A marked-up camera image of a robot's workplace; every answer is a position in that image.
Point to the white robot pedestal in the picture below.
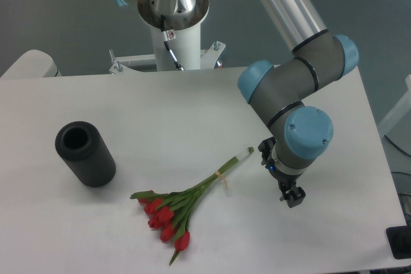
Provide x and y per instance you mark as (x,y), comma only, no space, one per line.
(175,29)

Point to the white rounded furniture piece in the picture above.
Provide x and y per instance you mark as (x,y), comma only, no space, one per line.
(32,64)

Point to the red tulip bouquet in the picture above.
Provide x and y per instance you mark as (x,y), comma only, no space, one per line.
(171,212)

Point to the black device at table edge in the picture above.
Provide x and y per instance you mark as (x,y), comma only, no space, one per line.
(399,241)

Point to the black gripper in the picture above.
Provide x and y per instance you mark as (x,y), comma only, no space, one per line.
(286,176)

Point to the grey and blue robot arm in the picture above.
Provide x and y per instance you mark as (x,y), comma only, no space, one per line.
(299,133)

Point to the white cabinet at right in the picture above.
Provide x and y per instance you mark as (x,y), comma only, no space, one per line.
(396,113)

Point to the black ribbed vase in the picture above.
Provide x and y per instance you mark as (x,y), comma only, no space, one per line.
(80,145)

